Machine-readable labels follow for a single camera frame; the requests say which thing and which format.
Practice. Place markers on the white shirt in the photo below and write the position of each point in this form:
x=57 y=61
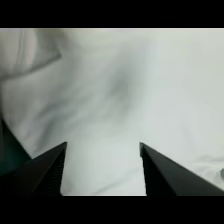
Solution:
x=113 y=93

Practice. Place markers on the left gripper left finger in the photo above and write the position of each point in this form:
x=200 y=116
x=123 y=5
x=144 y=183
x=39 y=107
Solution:
x=45 y=173

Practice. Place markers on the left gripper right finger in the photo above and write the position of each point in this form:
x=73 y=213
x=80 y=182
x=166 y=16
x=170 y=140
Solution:
x=163 y=178

